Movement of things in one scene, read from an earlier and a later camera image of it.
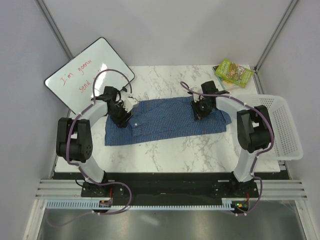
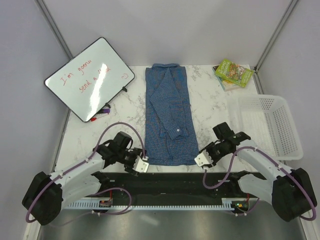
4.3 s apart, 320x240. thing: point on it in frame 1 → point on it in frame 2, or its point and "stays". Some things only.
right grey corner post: (259, 62) stays
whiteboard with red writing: (86, 76) stays
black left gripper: (122, 122) → (137, 152)
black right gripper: (198, 115) → (207, 149)
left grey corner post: (46, 13) stays
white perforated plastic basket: (286, 142) stays
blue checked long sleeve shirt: (157, 117) → (169, 135)
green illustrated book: (238, 75) stays
